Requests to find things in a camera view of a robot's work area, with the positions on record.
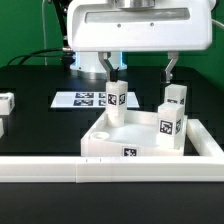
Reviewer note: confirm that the white marker base plate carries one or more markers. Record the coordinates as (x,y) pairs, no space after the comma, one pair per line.
(71,99)

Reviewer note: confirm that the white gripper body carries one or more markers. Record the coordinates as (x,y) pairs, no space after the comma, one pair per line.
(168,25)

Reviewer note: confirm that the white L-shaped fence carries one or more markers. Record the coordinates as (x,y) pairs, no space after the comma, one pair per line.
(206,166)

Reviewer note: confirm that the white square tabletop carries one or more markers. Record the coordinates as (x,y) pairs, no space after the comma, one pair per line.
(137,137)

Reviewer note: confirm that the white part at left edge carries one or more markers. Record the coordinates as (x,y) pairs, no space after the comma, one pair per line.
(1,128)

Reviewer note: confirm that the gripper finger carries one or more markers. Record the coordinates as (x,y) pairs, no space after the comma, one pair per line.
(112,74)
(166,73)

